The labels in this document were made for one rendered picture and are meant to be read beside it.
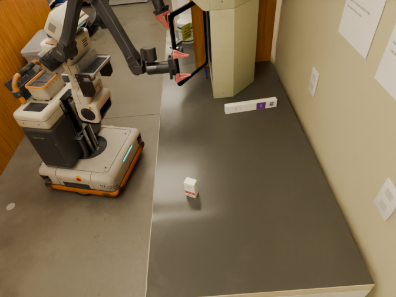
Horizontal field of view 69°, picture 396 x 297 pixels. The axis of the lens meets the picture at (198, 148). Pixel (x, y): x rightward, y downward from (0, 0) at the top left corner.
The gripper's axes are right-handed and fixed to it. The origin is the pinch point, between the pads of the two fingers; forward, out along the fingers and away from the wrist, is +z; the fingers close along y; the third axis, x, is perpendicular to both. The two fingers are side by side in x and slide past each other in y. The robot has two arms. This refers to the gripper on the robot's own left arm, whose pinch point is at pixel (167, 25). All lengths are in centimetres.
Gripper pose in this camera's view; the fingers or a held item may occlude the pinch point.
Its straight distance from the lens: 170.5
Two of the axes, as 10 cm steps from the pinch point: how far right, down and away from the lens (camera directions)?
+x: -8.4, 5.0, -2.2
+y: -4.0, -2.8, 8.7
